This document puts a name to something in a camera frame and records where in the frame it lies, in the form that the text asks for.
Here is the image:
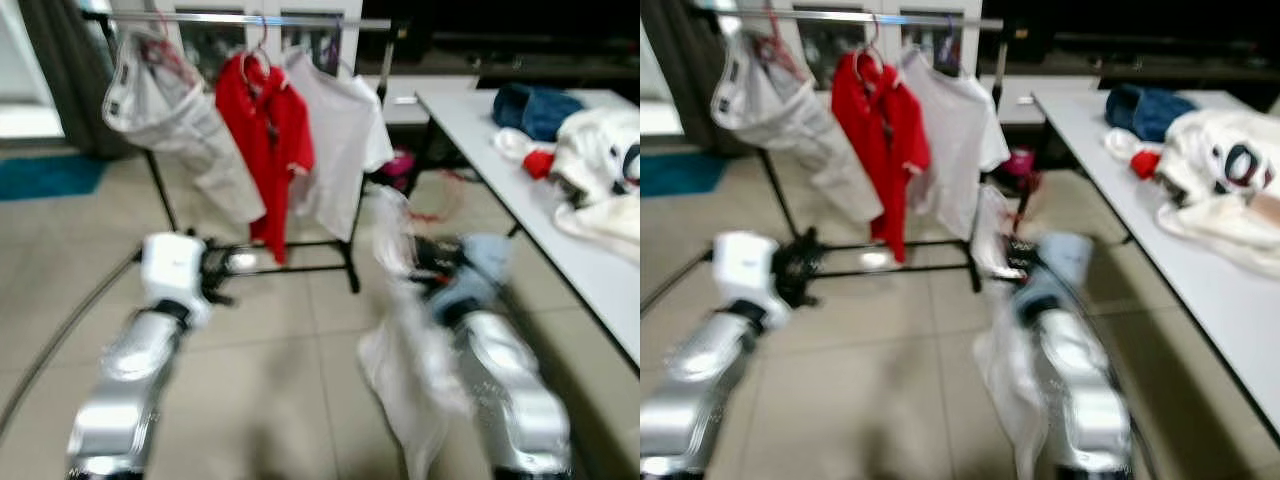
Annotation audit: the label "white t-shirt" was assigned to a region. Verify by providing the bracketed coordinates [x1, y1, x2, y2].
[283, 50, 396, 241]
[900, 48, 1011, 241]
[358, 185, 471, 480]
[975, 185, 1051, 480]

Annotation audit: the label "purple clothes hanger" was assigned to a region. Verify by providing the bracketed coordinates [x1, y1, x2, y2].
[935, 20, 966, 71]
[315, 25, 346, 76]

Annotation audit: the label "white table black edge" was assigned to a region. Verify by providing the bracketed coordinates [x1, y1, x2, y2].
[415, 88, 641, 371]
[1030, 88, 1280, 446]

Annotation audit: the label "red polo shirt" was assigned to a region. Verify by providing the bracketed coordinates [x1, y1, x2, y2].
[215, 52, 316, 266]
[832, 50, 931, 264]

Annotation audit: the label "white jeans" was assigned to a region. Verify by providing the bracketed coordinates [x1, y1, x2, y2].
[103, 30, 266, 226]
[712, 30, 886, 223]

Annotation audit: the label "teal floor mat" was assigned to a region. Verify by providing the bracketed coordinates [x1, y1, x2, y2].
[640, 152, 731, 198]
[0, 155, 109, 201]

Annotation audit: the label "cream white garment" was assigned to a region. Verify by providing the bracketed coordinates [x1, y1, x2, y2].
[1160, 108, 1280, 276]
[550, 105, 641, 263]

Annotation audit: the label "white low television bench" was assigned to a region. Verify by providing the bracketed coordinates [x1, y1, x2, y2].
[1005, 72, 1280, 101]
[365, 70, 641, 126]

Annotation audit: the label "blue denim jeans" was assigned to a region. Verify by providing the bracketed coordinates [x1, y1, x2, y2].
[1105, 83, 1196, 141]
[493, 83, 586, 141]

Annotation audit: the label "dark grey curtain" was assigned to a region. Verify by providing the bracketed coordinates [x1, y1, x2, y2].
[20, 0, 121, 161]
[645, 0, 736, 156]

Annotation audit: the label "white cabinet glass doors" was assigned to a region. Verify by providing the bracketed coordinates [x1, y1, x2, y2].
[770, 0, 989, 86]
[150, 0, 366, 86]

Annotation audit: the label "grey framed glass door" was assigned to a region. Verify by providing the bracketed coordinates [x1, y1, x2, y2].
[640, 40, 661, 136]
[0, 0, 61, 141]

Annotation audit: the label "black television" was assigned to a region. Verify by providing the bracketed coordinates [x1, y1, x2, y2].
[1000, 0, 1280, 76]
[385, 0, 641, 76]

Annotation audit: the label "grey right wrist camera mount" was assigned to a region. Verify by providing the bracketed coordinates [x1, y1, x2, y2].
[425, 233, 513, 323]
[1015, 232, 1098, 323]

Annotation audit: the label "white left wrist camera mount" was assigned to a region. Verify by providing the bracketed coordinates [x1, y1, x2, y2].
[140, 232, 211, 326]
[712, 232, 791, 329]

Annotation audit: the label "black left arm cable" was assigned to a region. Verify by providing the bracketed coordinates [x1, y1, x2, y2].
[640, 250, 716, 311]
[0, 250, 146, 441]

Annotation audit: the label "black clothes rack silver rail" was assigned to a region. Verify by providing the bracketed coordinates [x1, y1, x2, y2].
[85, 10, 401, 294]
[690, 5, 1011, 293]

